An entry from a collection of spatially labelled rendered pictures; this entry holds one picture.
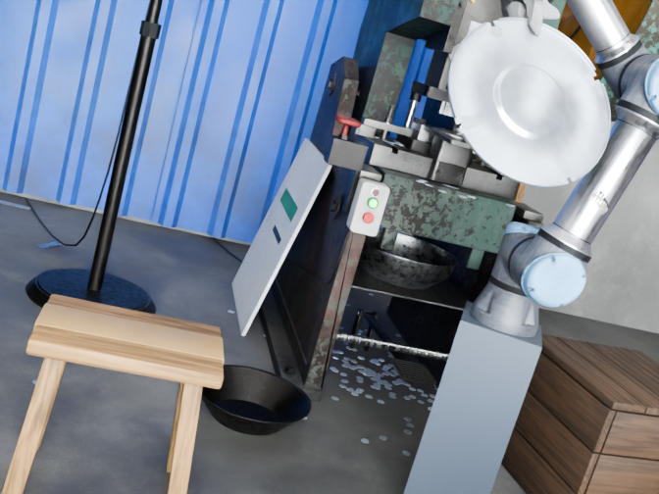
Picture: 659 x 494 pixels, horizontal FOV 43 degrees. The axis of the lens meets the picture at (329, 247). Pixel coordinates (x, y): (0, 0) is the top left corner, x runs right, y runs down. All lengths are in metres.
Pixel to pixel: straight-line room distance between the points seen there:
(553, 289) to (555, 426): 0.55
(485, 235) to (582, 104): 0.99
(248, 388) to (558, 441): 0.79
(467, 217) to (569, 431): 0.64
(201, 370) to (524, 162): 0.66
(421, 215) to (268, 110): 1.39
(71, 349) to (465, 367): 0.83
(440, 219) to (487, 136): 1.01
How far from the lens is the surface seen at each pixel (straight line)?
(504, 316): 1.84
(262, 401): 2.23
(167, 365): 1.51
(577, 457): 2.09
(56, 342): 1.52
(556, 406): 2.17
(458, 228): 2.34
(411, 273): 2.43
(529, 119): 1.37
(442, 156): 2.34
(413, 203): 2.28
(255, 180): 3.59
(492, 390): 1.87
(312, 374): 2.32
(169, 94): 3.51
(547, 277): 1.69
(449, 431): 1.91
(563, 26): 2.85
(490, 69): 1.38
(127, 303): 2.59
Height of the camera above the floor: 0.94
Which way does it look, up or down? 13 degrees down
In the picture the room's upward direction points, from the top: 16 degrees clockwise
